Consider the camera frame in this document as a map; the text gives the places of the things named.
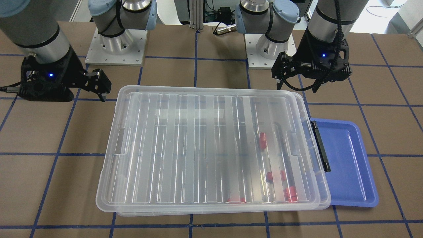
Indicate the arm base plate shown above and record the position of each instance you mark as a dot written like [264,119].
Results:
[125,50]
[262,53]

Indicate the clear plastic storage box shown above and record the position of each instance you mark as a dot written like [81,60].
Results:
[310,185]

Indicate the blue plastic tray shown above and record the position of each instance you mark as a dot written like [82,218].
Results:
[350,180]

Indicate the red block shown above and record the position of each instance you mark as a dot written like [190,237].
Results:
[236,199]
[290,194]

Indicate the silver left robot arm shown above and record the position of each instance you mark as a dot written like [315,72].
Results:
[330,22]

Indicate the clear plastic box lid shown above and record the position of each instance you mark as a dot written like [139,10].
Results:
[205,148]

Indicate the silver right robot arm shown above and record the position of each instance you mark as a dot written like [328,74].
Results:
[33,29]

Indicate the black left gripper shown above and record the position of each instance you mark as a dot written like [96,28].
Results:
[310,49]

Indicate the black box latch handle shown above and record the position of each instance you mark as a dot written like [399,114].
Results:
[320,145]

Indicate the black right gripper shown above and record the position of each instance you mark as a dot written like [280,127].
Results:
[73,70]

